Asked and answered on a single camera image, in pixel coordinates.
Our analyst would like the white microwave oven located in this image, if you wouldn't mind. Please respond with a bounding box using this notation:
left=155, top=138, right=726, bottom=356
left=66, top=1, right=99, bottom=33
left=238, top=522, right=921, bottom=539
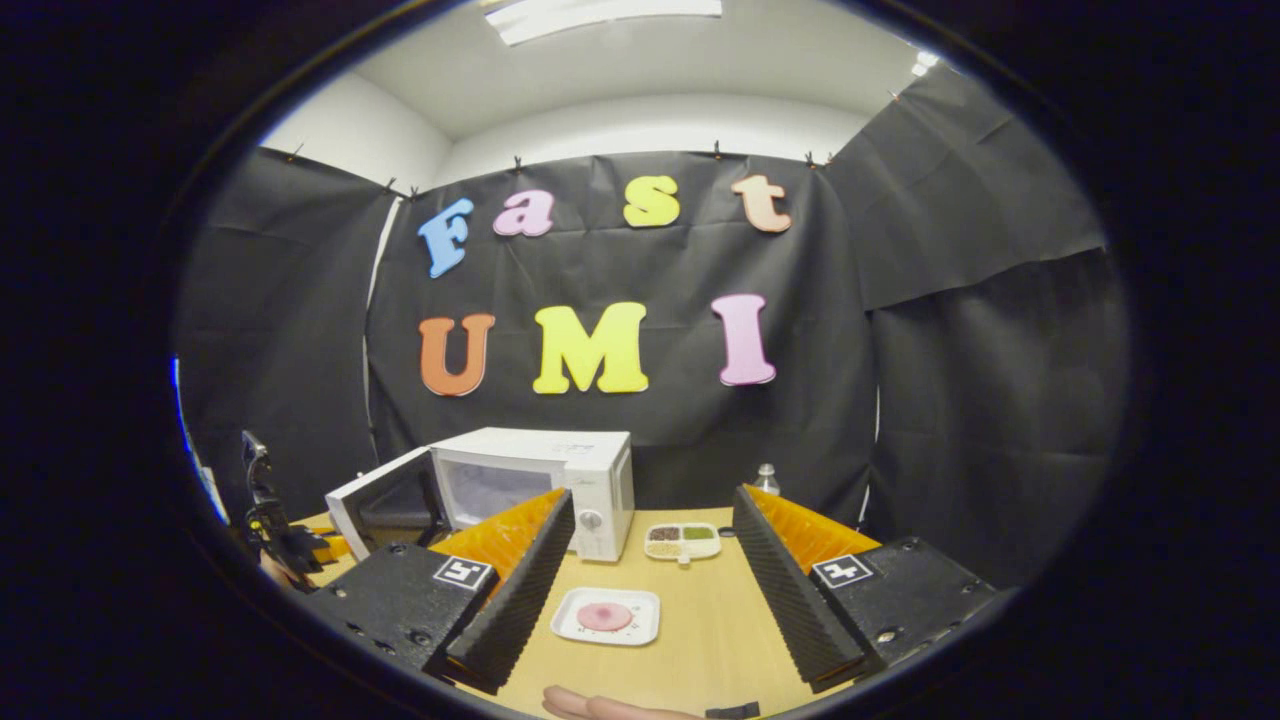
left=325, top=428, right=637, bottom=564

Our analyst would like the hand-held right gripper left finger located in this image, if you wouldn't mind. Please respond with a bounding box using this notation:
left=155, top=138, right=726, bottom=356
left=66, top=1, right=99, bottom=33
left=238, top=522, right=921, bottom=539
left=305, top=488, right=578, bottom=696

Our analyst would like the white square plate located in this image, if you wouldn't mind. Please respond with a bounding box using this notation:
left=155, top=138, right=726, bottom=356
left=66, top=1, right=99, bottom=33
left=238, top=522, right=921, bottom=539
left=551, top=587, right=662, bottom=647

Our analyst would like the white divided grain dish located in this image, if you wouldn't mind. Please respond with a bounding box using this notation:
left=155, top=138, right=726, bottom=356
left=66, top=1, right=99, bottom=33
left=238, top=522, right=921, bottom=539
left=644, top=522, right=723, bottom=567

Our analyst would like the long ceiling light panel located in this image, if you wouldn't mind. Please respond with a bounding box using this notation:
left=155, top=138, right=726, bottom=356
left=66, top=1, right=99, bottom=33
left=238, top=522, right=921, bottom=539
left=485, top=0, right=724, bottom=47

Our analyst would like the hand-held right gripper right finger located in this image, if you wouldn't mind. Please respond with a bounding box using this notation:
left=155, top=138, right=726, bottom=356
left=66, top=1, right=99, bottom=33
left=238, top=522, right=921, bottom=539
left=732, top=484, right=1001, bottom=694

